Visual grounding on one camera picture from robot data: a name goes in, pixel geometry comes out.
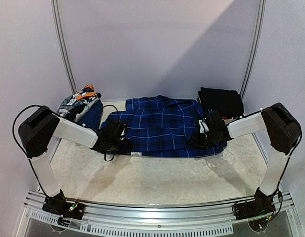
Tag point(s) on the left aluminium frame post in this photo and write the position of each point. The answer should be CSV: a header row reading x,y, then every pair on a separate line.
x,y
62,44

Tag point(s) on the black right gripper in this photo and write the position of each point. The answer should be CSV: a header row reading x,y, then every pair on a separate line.
x,y
200,133

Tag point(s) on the aluminium front rail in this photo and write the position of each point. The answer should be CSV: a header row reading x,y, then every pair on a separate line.
x,y
200,220

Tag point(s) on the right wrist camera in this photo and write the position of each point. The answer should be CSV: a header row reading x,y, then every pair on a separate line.
x,y
202,126

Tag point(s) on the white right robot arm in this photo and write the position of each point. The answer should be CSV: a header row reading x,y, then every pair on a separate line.
x,y
282,128

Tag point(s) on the aluminium frame post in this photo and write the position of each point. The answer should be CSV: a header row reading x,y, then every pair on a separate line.
x,y
254,47
62,44

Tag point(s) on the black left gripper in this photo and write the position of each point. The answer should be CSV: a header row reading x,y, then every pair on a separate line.
x,y
127,147

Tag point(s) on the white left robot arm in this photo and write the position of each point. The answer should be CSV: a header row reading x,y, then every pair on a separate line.
x,y
35,133

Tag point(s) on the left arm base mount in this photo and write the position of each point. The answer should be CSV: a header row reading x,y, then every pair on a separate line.
x,y
64,208

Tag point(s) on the blue plaid garment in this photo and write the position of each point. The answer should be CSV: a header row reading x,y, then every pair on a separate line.
x,y
163,127

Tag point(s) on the black t-shirt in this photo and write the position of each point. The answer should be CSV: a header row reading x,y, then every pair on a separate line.
x,y
226,102

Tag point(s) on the right aluminium frame post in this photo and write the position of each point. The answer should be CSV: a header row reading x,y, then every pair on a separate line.
x,y
254,47

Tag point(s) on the solid navy blue garment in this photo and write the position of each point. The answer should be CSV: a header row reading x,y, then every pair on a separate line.
x,y
92,118

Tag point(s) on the camouflage orange garment pile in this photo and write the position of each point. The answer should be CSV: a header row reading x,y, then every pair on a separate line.
x,y
76,106

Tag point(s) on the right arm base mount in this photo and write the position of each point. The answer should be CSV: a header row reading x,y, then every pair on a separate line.
x,y
248,209

